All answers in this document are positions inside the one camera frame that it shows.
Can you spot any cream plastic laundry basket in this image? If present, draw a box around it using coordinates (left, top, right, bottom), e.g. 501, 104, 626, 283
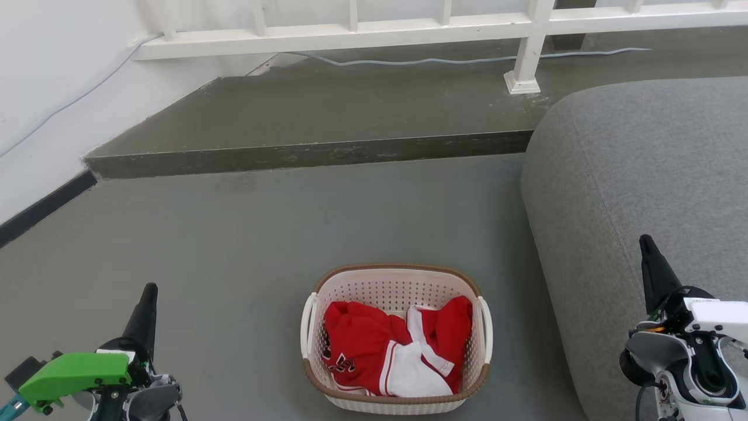
300, 263, 494, 416

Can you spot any black baseboard strip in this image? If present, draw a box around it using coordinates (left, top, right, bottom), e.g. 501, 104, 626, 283
0, 170, 99, 250

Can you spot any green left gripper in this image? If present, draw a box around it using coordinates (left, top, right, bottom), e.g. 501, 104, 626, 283
19, 284, 159, 413

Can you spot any red and white sports jersey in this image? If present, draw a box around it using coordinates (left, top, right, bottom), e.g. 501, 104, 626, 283
323, 295, 473, 398

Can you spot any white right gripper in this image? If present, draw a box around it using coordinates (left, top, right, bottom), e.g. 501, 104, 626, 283
639, 235, 748, 344

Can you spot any grey fabric sofa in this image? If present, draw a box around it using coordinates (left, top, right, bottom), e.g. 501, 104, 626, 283
520, 76, 748, 421

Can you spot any raised grey concrete step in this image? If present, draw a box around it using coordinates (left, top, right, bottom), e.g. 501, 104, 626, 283
84, 26, 748, 181

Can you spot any light grey cable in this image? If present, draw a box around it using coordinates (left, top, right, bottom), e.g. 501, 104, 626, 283
0, 32, 652, 160

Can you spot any white railing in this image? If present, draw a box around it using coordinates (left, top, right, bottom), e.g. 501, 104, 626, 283
133, 0, 748, 95

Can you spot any teal left camera connector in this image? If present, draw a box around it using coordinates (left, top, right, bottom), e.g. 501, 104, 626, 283
0, 395, 30, 420

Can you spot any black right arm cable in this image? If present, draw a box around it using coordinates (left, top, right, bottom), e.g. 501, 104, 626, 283
634, 380, 664, 421

